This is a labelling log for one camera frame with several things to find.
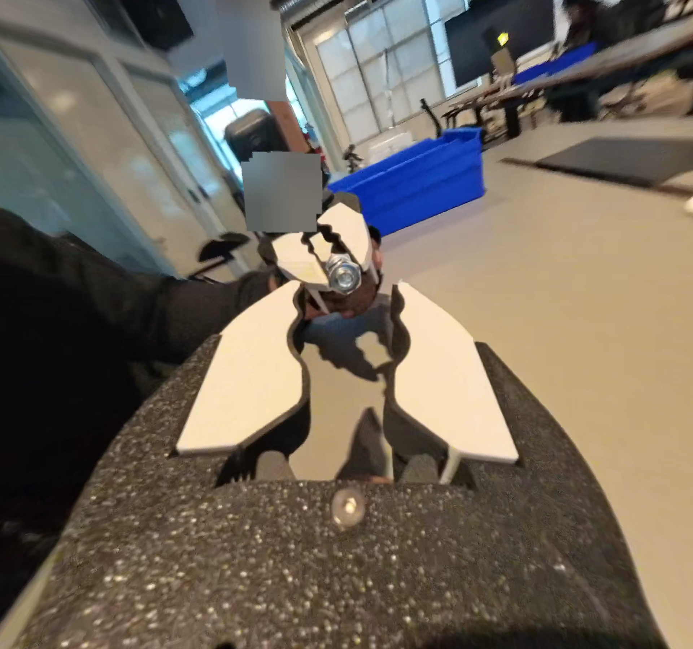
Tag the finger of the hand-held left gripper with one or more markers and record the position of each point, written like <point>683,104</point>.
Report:
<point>295,259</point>
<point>352,232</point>

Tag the small black tripod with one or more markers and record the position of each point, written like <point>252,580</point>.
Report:
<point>353,155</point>

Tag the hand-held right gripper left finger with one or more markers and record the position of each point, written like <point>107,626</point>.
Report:
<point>249,373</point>

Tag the blue plastic bin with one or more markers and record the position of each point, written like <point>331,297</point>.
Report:
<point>574,56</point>
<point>417,183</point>

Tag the person's left forearm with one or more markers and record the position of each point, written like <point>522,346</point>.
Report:
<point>135,302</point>

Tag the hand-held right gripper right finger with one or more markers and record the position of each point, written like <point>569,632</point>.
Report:
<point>455,384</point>

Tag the black wall screen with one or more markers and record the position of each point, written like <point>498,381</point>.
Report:
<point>157,18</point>

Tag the silver hex nut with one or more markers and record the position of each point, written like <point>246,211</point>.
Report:
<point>344,277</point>

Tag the silver hex bolt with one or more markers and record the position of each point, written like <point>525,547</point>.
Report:
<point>334,261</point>

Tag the large black screen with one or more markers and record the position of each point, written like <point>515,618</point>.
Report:
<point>498,26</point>

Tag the black table mat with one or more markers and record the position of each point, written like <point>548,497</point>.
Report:
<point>622,162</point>

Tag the black office chair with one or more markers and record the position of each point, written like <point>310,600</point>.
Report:
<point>433,118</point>
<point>222,248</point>

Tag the long wooden table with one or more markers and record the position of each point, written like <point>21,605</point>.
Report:
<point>622,56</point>

